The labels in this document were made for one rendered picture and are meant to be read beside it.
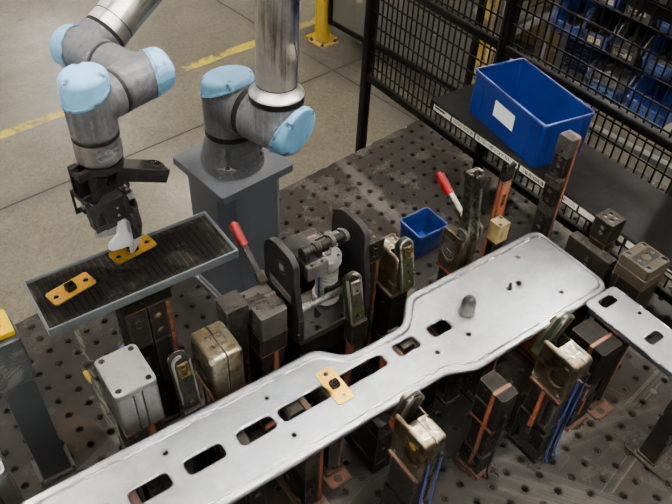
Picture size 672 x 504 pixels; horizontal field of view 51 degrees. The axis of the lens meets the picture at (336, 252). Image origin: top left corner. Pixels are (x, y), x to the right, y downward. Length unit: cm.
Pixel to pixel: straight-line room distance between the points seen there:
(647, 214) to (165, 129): 261
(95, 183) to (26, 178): 245
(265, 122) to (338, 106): 251
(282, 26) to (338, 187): 97
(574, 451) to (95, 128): 123
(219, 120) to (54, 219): 189
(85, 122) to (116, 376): 43
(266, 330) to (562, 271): 69
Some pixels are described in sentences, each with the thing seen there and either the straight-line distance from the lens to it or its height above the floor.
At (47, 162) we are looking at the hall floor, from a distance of 373.
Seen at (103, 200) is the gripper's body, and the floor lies 135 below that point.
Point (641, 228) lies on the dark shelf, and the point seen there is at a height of 103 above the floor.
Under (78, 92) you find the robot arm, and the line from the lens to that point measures 112.
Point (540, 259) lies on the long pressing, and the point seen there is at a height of 100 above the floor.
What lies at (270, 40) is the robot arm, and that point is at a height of 147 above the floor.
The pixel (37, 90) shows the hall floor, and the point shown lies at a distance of 432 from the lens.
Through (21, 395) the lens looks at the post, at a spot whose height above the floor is 99.
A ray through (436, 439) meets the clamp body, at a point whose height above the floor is 104.
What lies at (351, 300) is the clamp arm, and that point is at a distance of 145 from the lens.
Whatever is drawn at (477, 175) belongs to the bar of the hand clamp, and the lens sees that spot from 155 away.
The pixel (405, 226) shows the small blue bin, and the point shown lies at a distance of 202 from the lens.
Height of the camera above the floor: 211
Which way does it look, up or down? 44 degrees down
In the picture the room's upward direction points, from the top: 3 degrees clockwise
